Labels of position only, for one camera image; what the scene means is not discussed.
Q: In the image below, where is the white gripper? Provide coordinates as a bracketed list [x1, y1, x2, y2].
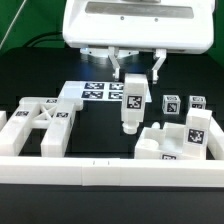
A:
[63, 0, 215, 84]

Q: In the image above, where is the white chair seat part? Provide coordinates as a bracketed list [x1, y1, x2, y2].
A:
[134, 122, 187, 160]

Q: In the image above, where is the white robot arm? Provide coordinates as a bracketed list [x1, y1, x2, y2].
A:
[62, 0, 216, 80]

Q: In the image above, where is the white cube near marker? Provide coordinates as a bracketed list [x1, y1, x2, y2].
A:
[162, 95, 181, 114]

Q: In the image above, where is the white cube marker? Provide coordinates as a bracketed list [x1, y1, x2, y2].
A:
[188, 95, 206, 109]
[162, 95, 181, 114]

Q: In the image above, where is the white cube far marker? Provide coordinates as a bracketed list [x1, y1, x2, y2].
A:
[188, 95, 206, 109]

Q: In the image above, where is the white right fence bar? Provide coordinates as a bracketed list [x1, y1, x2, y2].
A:
[208, 118, 224, 160]

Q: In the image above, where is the white fence bar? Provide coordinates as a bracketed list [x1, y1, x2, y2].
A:
[208, 118, 224, 160]
[0, 156, 224, 187]

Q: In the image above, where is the white diagonal rod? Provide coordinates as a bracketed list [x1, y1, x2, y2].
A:
[0, 0, 28, 51]

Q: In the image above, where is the white front fence bar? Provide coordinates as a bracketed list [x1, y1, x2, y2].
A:
[0, 156, 224, 187]

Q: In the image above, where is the white left fence block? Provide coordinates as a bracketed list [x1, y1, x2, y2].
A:
[0, 111, 7, 131]

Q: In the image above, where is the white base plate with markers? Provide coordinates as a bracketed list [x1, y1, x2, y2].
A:
[58, 80, 153, 104]

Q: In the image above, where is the black cable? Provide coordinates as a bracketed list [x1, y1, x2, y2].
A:
[23, 30, 66, 48]

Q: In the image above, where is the white chair back frame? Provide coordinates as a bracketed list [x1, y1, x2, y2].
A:
[0, 97, 83, 158]

